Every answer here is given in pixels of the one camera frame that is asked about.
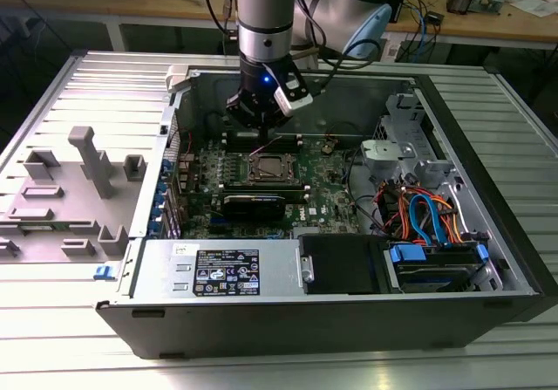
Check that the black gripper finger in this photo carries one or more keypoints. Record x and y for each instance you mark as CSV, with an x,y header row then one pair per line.
x,y
242,108
279,117

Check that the CPU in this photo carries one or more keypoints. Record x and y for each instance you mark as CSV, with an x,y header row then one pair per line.
x,y
272,169

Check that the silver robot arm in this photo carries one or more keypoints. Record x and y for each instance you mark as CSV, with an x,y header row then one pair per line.
x,y
263,15

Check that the CPU socket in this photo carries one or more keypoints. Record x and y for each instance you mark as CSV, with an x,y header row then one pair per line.
x,y
271,180

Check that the black plastic bay cover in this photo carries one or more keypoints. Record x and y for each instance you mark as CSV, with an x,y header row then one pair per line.
x,y
340,263

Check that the black RAM stick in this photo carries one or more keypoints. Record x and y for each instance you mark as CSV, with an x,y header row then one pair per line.
x,y
294,194
261,185

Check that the green motherboard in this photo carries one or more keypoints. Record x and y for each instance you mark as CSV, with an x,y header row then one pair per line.
x,y
322,189

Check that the black graphics card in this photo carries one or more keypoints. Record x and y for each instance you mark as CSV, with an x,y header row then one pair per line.
x,y
253,209

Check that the silver metal drive cage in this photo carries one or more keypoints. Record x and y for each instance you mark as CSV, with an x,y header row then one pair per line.
x,y
392,154

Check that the white label with code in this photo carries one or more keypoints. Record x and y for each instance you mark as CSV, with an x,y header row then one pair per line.
x,y
391,49

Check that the silver power supply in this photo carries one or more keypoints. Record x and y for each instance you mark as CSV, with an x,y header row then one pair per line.
x,y
165,276

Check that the small black box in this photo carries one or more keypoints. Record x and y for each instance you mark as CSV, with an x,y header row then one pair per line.
x,y
435,17

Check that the wooden desk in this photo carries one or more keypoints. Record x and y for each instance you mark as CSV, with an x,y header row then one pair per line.
x,y
87,2

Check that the grey parts rack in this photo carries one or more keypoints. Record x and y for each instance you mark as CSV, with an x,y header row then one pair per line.
x,y
78,209

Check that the black PC case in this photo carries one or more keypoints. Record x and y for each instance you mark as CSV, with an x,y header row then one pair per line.
x,y
261,329

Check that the blue case latch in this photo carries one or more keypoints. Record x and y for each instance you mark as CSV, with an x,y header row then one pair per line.
x,y
104,272

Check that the hard disk in blue carrier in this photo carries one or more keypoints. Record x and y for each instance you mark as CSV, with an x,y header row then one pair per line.
x,y
436,272

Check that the grey electronic device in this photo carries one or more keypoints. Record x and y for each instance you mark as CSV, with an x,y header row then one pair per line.
x,y
490,1

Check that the white paper sheets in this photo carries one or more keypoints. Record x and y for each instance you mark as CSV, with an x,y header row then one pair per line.
x,y
536,7

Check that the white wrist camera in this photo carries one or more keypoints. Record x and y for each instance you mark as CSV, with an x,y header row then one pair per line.
x,y
292,97

